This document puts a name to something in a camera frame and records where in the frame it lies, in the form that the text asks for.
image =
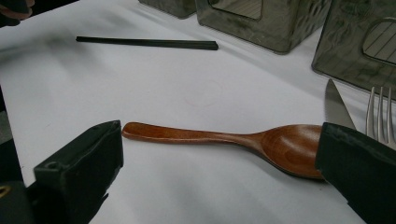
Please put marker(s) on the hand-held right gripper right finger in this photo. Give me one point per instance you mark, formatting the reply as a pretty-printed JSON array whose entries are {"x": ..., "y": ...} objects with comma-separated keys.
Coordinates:
[{"x": 361, "y": 168}]

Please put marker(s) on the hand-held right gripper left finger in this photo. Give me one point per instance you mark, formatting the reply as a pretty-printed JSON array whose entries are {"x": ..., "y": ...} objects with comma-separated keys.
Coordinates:
[{"x": 77, "y": 168}]

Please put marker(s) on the steel table knife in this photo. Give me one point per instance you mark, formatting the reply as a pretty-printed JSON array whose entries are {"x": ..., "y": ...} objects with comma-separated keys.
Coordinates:
[{"x": 334, "y": 109}]

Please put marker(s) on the black chopstick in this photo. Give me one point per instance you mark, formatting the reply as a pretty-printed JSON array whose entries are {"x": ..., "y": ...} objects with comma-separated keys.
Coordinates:
[{"x": 146, "y": 42}]

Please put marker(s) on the steel fork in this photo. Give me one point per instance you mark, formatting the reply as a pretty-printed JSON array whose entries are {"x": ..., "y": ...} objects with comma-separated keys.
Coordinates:
[{"x": 370, "y": 121}]

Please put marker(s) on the brown wooden spoon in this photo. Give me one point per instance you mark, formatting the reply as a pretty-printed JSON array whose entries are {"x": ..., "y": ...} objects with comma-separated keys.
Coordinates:
[{"x": 193, "y": 137}]

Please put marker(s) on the smoky translucent plastic container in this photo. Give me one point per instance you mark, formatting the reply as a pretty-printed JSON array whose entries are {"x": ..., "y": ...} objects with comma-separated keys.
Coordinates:
[
  {"x": 339, "y": 53},
  {"x": 174, "y": 7},
  {"x": 249, "y": 31}
]

